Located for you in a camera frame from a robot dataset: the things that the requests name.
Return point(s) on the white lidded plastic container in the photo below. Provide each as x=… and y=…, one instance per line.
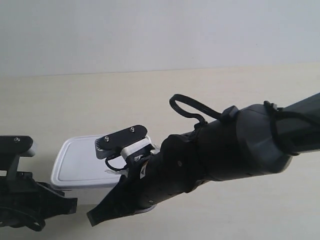
x=80, y=174

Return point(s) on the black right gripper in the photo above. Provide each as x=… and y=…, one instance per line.
x=173, y=171

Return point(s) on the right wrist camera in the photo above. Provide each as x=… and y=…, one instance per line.
x=122, y=143

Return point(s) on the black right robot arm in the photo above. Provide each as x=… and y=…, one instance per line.
x=258, y=140

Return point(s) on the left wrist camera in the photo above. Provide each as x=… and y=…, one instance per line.
x=12, y=147

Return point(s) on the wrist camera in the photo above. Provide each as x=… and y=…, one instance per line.
x=122, y=143
x=12, y=147

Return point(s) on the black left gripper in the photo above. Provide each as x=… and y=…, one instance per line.
x=24, y=201

